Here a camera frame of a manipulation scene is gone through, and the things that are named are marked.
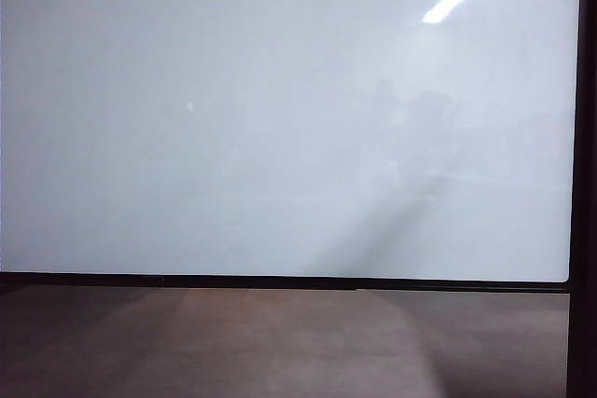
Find white glossy whiteboard panel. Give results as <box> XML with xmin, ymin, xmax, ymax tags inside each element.
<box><xmin>0</xmin><ymin>0</ymin><xmax>581</xmax><ymax>283</ymax></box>

